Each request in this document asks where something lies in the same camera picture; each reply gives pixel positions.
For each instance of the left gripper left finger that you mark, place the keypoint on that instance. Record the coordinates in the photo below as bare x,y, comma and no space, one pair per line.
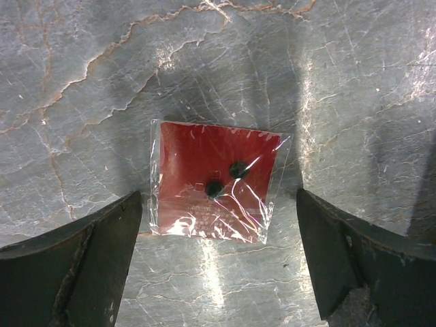
73,275

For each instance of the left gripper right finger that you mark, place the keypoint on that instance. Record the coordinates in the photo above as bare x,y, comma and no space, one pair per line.
345,253

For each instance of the small red packet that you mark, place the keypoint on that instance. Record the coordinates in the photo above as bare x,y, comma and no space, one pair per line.
212,181

